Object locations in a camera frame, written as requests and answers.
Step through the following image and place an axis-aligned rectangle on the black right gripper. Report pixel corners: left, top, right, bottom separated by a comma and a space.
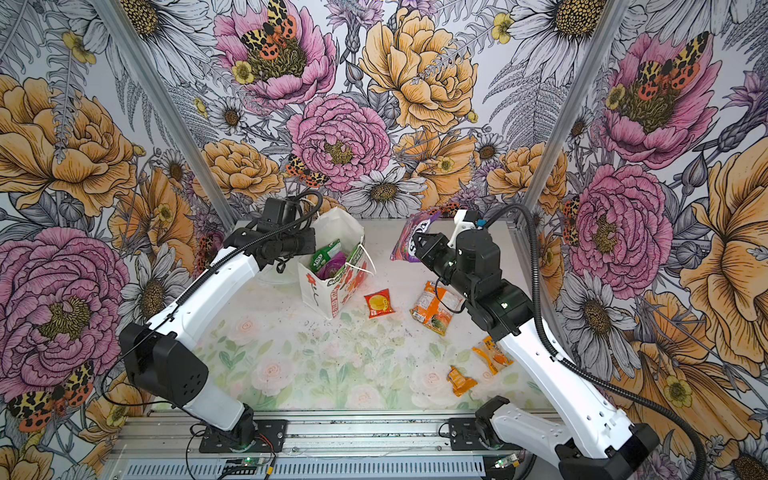
412, 232, 477, 300

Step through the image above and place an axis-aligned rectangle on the green Fox's candy bag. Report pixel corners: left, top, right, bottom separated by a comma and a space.
309, 239, 342, 274

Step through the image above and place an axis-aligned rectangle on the orange mango snack packet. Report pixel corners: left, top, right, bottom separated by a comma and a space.
409, 281, 464, 336

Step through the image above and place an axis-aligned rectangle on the purple snack packet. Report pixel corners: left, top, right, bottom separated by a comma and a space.
316, 251, 347, 281

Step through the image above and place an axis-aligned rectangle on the purple Fox's candy bag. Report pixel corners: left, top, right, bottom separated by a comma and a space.
390, 209, 441, 263

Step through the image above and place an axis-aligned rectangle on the green Lays chips bag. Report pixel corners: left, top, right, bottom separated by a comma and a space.
345, 243, 369, 274

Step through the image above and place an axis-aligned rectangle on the white floral paper bag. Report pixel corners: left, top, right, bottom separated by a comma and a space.
298, 208, 376, 319

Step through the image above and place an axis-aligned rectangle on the orange wrapper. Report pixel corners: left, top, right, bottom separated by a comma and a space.
472, 336, 514, 376

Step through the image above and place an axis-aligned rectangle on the small red snack packet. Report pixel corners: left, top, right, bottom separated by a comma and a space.
364, 289, 395, 319

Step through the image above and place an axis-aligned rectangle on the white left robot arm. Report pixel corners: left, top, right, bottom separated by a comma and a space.
119, 190, 323, 445

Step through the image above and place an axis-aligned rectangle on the small orange snack packet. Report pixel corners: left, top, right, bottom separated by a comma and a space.
446, 366, 478, 398

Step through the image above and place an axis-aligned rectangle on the green circuit board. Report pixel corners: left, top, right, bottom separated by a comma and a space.
219, 457, 277, 479

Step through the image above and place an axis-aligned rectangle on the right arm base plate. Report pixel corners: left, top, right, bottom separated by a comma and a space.
447, 417, 513, 451

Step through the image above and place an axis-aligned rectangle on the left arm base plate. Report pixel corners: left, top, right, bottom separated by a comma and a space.
198, 419, 288, 454

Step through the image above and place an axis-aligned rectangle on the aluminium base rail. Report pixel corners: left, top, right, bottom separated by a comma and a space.
107, 409, 625, 480

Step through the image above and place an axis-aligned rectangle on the aluminium frame post right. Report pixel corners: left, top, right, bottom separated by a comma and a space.
523, 0, 630, 210

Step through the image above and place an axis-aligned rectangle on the aluminium frame post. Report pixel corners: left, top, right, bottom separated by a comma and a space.
94, 1, 236, 231
523, 0, 630, 210

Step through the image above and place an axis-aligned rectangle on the aluminium frame post left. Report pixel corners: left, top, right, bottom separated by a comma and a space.
94, 1, 236, 231

